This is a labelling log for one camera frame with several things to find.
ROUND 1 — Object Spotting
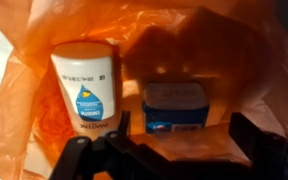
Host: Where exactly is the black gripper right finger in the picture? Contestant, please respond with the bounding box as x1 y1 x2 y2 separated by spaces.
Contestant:
229 112 288 180

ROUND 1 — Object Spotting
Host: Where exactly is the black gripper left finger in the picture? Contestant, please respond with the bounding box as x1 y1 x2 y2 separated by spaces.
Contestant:
48 110 162 180

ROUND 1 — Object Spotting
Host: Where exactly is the blue box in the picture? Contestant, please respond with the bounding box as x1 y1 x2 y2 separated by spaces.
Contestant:
141 82 211 135

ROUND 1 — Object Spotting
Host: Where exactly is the orange plastic bag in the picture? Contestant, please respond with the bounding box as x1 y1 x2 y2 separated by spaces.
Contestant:
0 0 288 180

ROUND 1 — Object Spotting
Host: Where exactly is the white shampoo bottle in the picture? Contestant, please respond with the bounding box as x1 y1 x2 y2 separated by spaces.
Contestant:
50 41 122 138

